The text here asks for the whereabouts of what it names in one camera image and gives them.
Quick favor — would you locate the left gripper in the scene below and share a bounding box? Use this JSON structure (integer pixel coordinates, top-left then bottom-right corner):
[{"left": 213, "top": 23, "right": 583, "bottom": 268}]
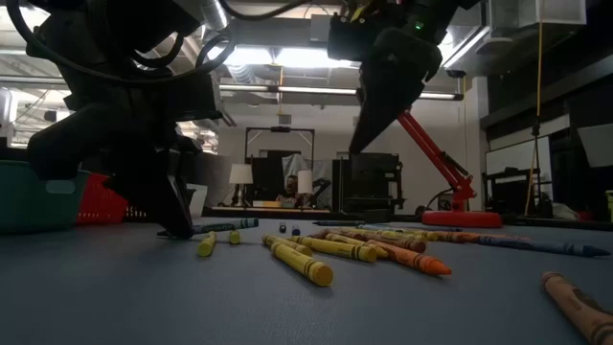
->
[{"left": 27, "top": 71, "right": 224, "bottom": 240}]

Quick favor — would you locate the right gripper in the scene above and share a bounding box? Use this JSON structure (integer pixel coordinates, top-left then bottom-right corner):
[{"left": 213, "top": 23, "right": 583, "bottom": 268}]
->
[{"left": 348, "top": 0, "right": 480, "bottom": 155}]

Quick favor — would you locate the light blue crayon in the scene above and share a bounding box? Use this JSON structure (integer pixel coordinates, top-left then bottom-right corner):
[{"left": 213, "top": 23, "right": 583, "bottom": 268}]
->
[{"left": 157, "top": 218, "right": 260, "bottom": 239}]

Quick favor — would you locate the orange crayon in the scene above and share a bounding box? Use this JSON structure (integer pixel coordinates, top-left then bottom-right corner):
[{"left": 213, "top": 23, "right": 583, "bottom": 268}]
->
[
  {"left": 430, "top": 231, "right": 528, "bottom": 242},
  {"left": 366, "top": 239, "right": 452, "bottom": 277}
]

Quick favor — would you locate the red mesh basket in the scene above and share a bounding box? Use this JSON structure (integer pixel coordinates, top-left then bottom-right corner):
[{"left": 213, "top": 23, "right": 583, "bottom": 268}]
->
[{"left": 76, "top": 172, "right": 130, "bottom": 226}]

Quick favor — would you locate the white box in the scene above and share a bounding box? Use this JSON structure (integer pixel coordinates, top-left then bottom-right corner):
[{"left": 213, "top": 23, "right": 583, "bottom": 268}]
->
[{"left": 189, "top": 184, "right": 209, "bottom": 219}]

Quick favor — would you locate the black cabinet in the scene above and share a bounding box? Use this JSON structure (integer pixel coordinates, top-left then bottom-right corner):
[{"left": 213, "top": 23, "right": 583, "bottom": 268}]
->
[{"left": 193, "top": 151, "right": 231, "bottom": 208}]

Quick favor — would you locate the long ceiling light strip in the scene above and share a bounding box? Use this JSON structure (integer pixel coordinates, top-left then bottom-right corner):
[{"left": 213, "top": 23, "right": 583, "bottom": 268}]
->
[
  {"left": 0, "top": 75, "right": 68, "bottom": 87},
  {"left": 217, "top": 83, "right": 465, "bottom": 102}
]

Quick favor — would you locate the black shelf unit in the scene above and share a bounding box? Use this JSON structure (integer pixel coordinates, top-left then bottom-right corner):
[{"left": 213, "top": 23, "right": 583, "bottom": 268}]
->
[{"left": 332, "top": 151, "right": 406, "bottom": 215}]

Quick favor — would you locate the bright ceiling light panel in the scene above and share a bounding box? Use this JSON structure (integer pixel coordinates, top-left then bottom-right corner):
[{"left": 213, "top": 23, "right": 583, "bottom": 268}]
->
[{"left": 208, "top": 45, "right": 360, "bottom": 69}]

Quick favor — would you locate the white shade table lamp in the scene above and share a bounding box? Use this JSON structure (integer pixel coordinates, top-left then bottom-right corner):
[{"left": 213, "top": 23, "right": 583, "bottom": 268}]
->
[
  {"left": 228, "top": 163, "right": 254, "bottom": 208},
  {"left": 296, "top": 170, "right": 315, "bottom": 208}
]

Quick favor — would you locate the teal plastic basket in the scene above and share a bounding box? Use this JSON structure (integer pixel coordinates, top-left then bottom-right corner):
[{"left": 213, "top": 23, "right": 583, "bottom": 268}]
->
[{"left": 0, "top": 160, "right": 92, "bottom": 235}]

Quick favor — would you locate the white board panel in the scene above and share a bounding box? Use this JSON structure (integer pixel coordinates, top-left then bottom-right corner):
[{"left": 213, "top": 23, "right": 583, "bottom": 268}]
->
[{"left": 486, "top": 136, "right": 553, "bottom": 177}]

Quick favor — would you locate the person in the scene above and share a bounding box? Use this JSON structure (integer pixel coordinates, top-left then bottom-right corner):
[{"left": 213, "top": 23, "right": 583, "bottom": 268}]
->
[{"left": 276, "top": 174, "right": 302, "bottom": 208}]

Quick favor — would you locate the red desk lamp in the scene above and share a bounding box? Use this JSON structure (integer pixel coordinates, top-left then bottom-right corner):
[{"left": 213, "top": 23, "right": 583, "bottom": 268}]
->
[{"left": 396, "top": 109, "right": 504, "bottom": 229}]

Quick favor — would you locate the black desk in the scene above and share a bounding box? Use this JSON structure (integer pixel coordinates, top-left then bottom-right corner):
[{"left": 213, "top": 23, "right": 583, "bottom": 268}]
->
[{"left": 482, "top": 167, "right": 552, "bottom": 218}]

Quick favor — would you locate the black tripod stand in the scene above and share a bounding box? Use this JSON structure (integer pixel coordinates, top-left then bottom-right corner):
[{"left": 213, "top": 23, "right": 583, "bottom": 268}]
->
[{"left": 529, "top": 122, "right": 552, "bottom": 219}]

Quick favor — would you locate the grey monitor panel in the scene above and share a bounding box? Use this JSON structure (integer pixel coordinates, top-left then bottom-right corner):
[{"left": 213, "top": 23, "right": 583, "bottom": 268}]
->
[{"left": 577, "top": 123, "right": 613, "bottom": 169}]

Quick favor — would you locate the white bag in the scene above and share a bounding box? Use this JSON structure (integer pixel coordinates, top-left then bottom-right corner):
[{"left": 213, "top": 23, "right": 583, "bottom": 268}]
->
[{"left": 551, "top": 200, "right": 580, "bottom": 221}]

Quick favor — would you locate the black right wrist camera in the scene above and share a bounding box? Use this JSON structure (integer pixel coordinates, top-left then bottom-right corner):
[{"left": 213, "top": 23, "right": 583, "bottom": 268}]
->
[{"left": 328, "top": 12, "right": 380, "bottom": 62}]

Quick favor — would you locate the black metal frame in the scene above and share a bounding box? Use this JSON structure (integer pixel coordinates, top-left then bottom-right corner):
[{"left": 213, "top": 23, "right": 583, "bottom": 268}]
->
[{"left": 244, "top": 126, "right": 316, "bottom": 169}]

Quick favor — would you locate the black lamp power cord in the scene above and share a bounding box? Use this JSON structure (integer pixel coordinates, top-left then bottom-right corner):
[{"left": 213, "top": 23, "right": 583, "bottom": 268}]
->
[{"left": 414, "top": 187, "right": 454, "bottom": 216}]

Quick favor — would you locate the black aluminium table frame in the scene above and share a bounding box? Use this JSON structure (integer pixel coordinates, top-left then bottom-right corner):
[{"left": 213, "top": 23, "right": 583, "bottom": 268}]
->
[{"left": 203, "top": 205, "right": 422, "bottom": 224}]

